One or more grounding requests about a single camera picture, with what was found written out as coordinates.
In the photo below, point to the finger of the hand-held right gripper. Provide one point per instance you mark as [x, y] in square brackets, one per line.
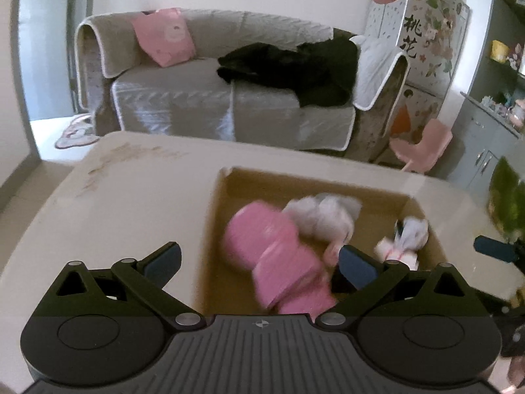
[494, 248]
[512, 328]

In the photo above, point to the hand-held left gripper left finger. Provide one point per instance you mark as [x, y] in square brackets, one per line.
[164, 263]

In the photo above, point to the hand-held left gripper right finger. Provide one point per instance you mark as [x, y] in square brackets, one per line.
[357, 267]

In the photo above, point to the light pink sock bundle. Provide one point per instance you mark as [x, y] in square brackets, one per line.
[404, 240]

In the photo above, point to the greyish white sock bundle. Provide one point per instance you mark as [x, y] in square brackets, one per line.
[324, 217]

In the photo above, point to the brown cardboard box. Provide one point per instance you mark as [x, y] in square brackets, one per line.
[221, 230]

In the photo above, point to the pink fluffy sock bundle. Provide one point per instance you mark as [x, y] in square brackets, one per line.
[270, 254]

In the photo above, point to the white desktop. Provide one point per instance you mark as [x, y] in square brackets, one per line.
[123, 197]

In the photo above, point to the green fish tank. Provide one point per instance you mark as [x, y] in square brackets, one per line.
[506, 197]

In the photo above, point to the grey cabinet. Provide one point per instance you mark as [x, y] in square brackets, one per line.
[480, 139]

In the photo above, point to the pink chair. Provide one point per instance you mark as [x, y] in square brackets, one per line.
[422, 147]

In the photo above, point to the small pink jar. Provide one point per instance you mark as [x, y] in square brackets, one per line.
[519, 113]

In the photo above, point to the grey sofa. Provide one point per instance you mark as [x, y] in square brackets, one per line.
[184, 102]

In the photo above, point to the yellow container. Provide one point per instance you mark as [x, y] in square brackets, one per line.
[499, 51]

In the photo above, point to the black garment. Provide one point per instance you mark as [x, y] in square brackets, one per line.
[295, 69]

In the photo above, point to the pink cushion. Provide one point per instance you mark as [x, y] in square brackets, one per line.
[164, 37]

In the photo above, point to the floral covered cabinet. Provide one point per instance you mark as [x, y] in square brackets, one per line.
[426, 28]

